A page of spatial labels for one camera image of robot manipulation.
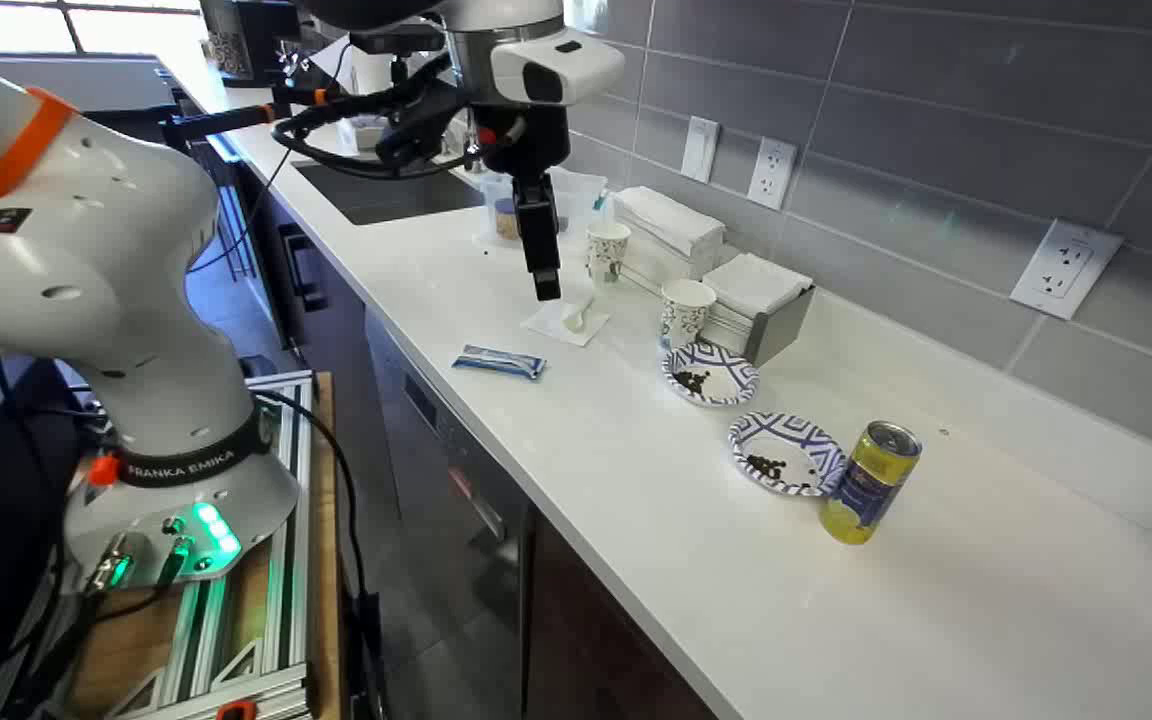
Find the white light switch plate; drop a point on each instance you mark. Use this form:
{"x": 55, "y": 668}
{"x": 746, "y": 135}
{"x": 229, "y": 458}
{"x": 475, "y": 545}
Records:
{"x": 702, "y": 149}

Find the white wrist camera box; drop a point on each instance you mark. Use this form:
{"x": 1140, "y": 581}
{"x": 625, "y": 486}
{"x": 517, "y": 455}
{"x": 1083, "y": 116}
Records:
{"x": 554, "y": 68}

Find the blue patterned paper bowl near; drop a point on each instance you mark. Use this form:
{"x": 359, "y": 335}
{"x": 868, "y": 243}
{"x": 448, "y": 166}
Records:
{"x": 785, "y": 455}

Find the blue patterned paper bowl far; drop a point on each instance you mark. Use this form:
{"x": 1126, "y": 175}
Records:
{"x": 708, "y": 374}

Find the white wall outlet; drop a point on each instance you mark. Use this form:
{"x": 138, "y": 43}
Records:
{"x": 771, "y": 175}
{"x": 1064, "y": 270}

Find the clear napkin holder with napkins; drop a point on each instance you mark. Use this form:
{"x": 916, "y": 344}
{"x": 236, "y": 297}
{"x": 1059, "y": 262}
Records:
{"x": 665, "y": 239}

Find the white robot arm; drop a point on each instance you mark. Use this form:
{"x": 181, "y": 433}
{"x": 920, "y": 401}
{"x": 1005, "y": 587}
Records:
{"x": 96, "y": 233}

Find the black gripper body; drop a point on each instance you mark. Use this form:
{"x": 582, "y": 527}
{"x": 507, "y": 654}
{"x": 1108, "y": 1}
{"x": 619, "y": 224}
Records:
{"x": 522, "y": 140}

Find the steel napkin dispenser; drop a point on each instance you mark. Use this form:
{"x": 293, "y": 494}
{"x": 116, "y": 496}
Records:
{"x": 757, "y": 305}

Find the white paper napkin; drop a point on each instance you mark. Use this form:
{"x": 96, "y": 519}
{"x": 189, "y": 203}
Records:
{"x": 548, "y": 320}

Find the white wall outlet middle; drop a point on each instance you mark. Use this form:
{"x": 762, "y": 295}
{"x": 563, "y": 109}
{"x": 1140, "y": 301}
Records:
{"x": 771, "y": 175}

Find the blue patterned paper bowl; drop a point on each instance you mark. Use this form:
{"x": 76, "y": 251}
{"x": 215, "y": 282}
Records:
{"x": 785, "y": 455}
{"x": 708, "y": 374}

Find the kitchen sink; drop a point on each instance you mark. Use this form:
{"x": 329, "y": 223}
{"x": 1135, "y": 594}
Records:
{"x": 374, "y": 203}

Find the white plastic spoon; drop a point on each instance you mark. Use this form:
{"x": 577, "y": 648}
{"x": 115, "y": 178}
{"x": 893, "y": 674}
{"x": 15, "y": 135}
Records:
{"x": 582, "y": 315}

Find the yellow blue can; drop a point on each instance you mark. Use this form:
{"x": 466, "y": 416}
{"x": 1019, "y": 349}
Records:
{"x": 872, "y": 477}

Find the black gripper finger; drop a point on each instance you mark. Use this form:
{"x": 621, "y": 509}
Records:
{"x": 536, "y": 229}

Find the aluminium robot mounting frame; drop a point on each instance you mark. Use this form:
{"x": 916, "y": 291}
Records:
{"x": 219, "y": 606}

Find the patterned paper cup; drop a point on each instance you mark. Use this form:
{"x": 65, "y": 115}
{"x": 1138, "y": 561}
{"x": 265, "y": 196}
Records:
{"x": 684, "y": 315}
{"x": 604, "y": 251}

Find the white wall outlet right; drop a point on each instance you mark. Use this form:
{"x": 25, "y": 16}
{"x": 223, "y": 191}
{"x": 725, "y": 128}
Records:
{"x": 1064, "y": 270}

